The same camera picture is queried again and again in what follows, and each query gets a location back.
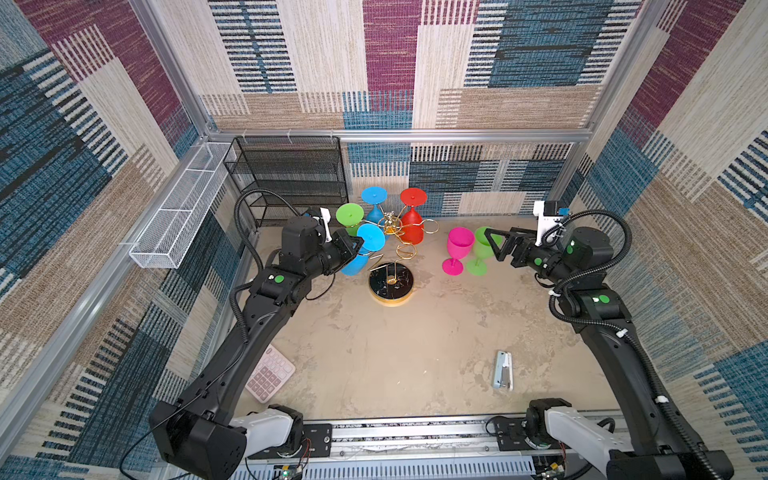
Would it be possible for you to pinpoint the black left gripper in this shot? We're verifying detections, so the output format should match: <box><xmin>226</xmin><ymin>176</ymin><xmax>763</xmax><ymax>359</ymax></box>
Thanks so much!
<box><xmin>303</xmin><ymin>230</ymin><xmax>362</xmax><ymax>283</ymax></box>

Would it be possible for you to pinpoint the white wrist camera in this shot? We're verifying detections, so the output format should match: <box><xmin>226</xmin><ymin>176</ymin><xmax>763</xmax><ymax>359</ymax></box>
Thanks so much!
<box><xmin>304</xmin><ymin>207</ymin><xmax>332</xmax><ymax>243</ymax></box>
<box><xmin>532</xmin><ymin>200</ymin><xmax>570</xmax><ymax>247</ymax></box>

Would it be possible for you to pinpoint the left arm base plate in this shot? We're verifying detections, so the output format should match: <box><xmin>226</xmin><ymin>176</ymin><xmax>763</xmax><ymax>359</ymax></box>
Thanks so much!
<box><xmin>248</xmin><ymin>423</ymin><xmax>333</xmax><ymax>460</ymax></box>

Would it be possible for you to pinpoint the white mesh wall basket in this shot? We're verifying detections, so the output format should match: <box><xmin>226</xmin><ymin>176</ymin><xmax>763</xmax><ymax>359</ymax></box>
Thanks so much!
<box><xmin>129</xmin><ymin>142</ymin><xmax>229</xmax><ymax>269</ymax></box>

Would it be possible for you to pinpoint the green front wine glass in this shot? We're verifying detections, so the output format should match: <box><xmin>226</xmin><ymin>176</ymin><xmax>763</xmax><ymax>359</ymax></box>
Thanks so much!
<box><xmin>466</xmin><ymin>227</ymin><xmax>493</xmax><ymax>276</ymax></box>

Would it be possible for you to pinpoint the blue back wine glass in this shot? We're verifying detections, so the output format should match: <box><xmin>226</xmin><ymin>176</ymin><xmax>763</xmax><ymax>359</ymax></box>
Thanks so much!
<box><xmin>361</xmin><ymin>186</ymin><xmax>388</xmax><ymax>224</ymax></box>

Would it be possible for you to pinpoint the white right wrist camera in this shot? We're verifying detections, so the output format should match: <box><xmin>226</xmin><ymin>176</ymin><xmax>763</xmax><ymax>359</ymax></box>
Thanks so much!
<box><xmin>532</xmin><ymin>200</ymin><xmax>570</xmax><ymax>247</ymax></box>

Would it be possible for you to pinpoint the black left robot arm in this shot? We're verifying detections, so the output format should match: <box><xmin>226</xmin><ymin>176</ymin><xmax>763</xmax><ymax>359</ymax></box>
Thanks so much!
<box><xmin>147</xmin><ymin>207</ymin><xmax>363</xmax><ymax>479</ymax></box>

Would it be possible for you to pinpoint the green wine glass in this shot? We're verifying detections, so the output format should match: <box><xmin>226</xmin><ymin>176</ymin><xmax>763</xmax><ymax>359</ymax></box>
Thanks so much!
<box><xmin>466</xmin><ymin>227</ymin><xmax>493</xmax><ymax>276</ymax></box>
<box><xmin>336</xmin><ymin>203</ymin><xmax>365</xmax><ymax>236</ymax></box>

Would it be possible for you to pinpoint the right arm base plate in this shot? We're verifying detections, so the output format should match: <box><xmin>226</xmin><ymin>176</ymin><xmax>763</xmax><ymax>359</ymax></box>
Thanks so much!
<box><xmin>484</xmin><ymin>415</ymin><xmax>573</xmax><ymax>454</ymax></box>

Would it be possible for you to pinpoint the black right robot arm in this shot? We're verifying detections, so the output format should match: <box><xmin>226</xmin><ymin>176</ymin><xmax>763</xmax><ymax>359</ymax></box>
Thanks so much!
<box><xmin>484</xmin><ymin>201</ymin><xmax>734</xmax><ymax>479</ymax></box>

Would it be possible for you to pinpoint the blue front wine glass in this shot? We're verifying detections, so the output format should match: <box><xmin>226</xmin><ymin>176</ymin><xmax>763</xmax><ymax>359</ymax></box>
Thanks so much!
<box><xmin>341</xmin><ymin>224</ymin><xmax>386</xmax><ymax>276</ymax></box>

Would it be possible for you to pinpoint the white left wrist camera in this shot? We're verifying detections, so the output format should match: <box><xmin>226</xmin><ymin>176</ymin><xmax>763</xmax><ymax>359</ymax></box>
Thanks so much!
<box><xmin>304</xmin><ymin>207</ymin><xmax>332</xmax><ymax>243</ymax></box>

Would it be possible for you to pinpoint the pink wine glass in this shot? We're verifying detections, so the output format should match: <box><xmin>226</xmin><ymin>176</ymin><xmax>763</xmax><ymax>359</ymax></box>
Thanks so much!
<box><xmin>442</xmin><ymin>227</ymin><xmax>475</xmax><ymax>276</ymax></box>

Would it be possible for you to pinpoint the blue wine glass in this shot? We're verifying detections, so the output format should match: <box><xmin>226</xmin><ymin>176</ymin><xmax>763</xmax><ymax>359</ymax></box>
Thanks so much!
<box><xmin>341</xmin><ymin>224</ymin><xmax>386</xmax><ymax>276</ymax></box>
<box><xmin>361</xmin><ymin>186</ymin><xmax>388</xmax><ymax>224</ymax></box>

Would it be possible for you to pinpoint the red wine glass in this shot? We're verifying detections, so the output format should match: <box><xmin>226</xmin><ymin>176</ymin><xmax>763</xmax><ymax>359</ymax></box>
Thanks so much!
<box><xmin>400</xmin><ymin>187</ymin><xmax>428</xmax><ymax>245</ymax></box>

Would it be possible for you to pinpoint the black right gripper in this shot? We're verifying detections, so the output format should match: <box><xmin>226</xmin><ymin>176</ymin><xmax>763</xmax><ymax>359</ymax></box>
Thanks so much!
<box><xmin>484</xmin><ymin>225</ymin><xmax>576</xmax><ymax>288</ymax></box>

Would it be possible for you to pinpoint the gold wine glass rack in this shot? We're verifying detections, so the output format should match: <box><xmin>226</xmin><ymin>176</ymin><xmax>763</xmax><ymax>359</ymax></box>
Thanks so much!
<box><xmin>367</xmin><ymin>212</ymin><xmax>439</xmax><ymax>307</ymax></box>

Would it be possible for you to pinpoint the green back wine glass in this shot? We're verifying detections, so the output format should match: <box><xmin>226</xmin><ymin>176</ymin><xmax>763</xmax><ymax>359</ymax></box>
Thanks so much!
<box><xmin>336</xmin><ymin>203</ymin><xmax>365</xmax><ymax>236</ymax></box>

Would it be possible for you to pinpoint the aluminium mounting rail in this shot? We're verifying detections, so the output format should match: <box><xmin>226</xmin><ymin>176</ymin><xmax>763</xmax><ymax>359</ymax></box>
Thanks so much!
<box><xmin>149</xmin><ymin>413</ymin><xmax>685</xmax><ymax>480</ymax></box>

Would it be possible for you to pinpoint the silver stapler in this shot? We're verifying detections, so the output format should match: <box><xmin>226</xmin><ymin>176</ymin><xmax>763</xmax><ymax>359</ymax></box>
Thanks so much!
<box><xmin>492</xmin><ymin>351</ymin><xmax>514</xmax><ymax>391</ymax></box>

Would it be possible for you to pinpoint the black wire shelf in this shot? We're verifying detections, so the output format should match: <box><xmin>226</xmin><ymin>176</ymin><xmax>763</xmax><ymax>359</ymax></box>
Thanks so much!
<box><xmin>223</xmin><ymin>136</ymin><xmax>350</xmax><ymax>228</ymax></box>

